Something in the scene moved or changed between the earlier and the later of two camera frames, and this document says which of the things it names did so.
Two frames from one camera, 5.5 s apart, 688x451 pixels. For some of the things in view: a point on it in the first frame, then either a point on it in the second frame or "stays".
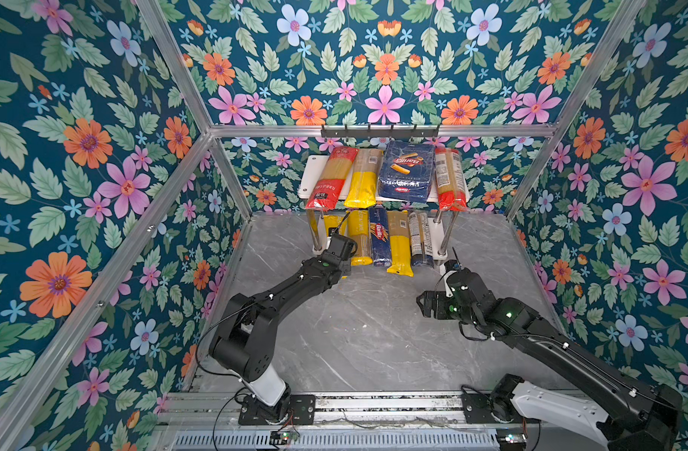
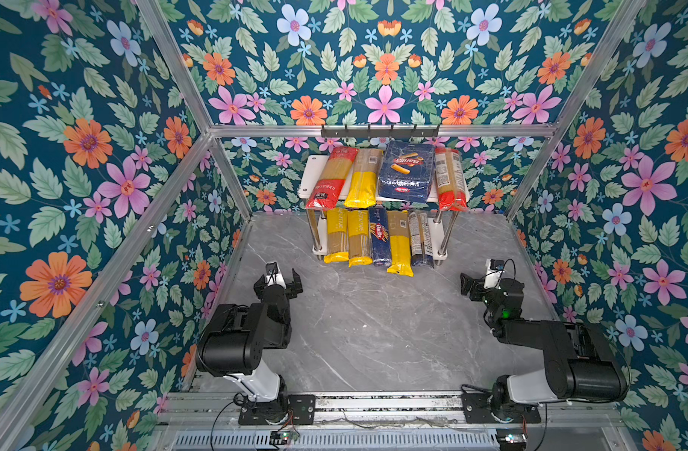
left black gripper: x=347 y=265 → x=289 y=289
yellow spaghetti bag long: x=399 y=242 stays
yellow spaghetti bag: x=363 y=188 stays
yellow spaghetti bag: x=358 y=228 stays
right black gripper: x=438 y=298 → x=479 y=287
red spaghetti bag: x=329 y=186 stays
